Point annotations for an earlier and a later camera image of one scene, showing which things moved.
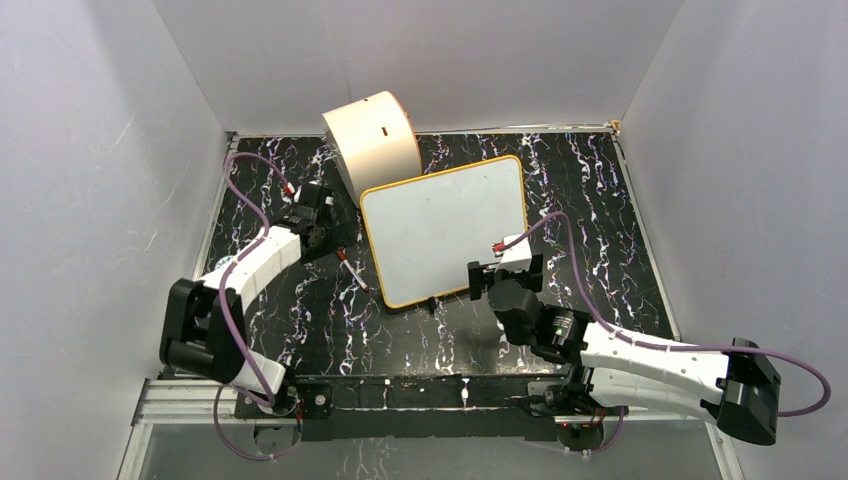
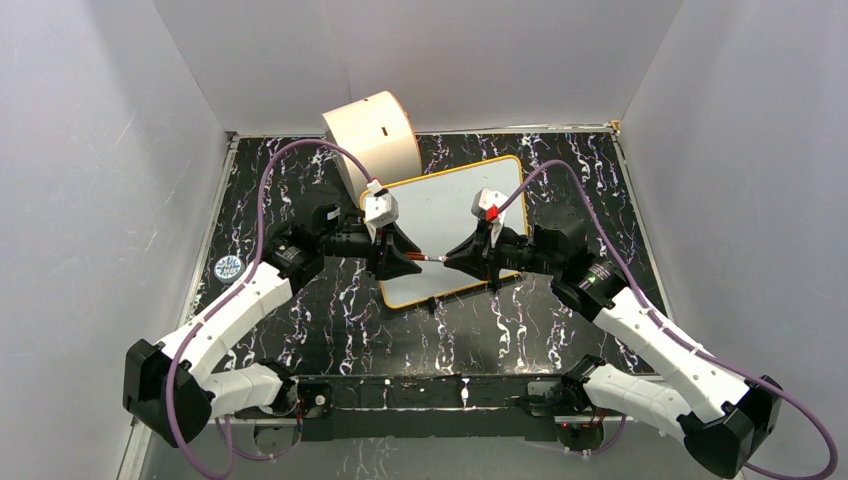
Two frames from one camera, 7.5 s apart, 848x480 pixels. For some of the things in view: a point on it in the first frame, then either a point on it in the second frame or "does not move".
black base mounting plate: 410,407 does not move
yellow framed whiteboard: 422,235 does not move
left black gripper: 341,236 → 388,254
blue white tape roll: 224,262 does not move
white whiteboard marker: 341,253 → 420,256
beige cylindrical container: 373,141 does not move
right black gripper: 486,274 → 477,256
